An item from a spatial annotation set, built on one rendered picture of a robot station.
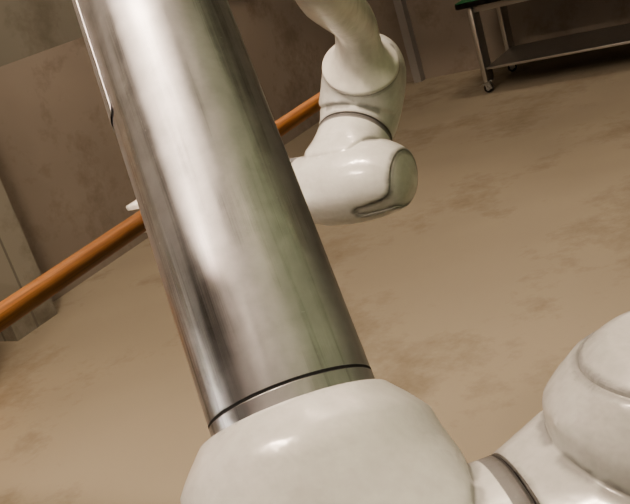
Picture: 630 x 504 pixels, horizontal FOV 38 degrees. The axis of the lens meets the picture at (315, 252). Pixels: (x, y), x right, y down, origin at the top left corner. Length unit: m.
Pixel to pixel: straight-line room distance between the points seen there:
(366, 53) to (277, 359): 0.72
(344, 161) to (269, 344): 0.66
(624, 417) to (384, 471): 0.12
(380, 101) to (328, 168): 0.12
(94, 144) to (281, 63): 2.23
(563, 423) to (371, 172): 0.68
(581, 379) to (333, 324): 0.14
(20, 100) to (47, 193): 0.54
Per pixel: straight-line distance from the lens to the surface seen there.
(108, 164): 5.74
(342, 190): 1.12
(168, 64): 0.57
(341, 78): 1.19
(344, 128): 1.17
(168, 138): 0.55
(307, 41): 7.79
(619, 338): 0.49
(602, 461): 0.46
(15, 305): 1.14
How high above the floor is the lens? 1.51
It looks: 19 degrees down
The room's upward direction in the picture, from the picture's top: 17 degrees counter-clockwise
